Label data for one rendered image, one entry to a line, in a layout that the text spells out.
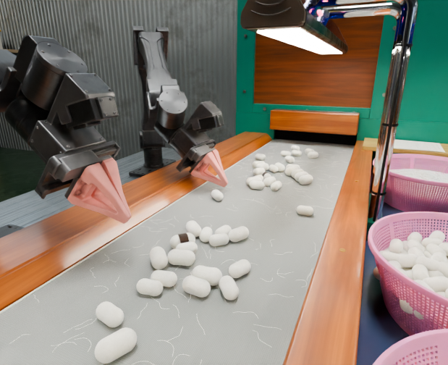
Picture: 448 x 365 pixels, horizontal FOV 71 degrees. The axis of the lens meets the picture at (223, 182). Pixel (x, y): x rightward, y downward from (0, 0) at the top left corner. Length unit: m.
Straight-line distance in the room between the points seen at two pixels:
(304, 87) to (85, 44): 3.12
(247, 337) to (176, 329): 0.07
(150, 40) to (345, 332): 0.76
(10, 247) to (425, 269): 0.55
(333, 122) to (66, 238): 0.90
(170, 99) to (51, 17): 3.77
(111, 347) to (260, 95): 1.09
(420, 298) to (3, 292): 0.47
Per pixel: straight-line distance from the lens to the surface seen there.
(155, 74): 0.79
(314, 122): 1.16
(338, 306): 0.36
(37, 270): 0.47
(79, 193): 0.44
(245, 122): 1.29
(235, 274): 0.41
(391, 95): 0.63
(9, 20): 4.89
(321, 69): 1.22
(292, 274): 0.44
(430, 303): 0.43
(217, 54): 3.16
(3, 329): 0.42
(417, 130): 1.21
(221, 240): 0.48
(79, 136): 0.44
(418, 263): 0.52
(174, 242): 0.47
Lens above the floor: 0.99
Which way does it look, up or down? 19 degrees down
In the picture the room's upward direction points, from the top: straight up
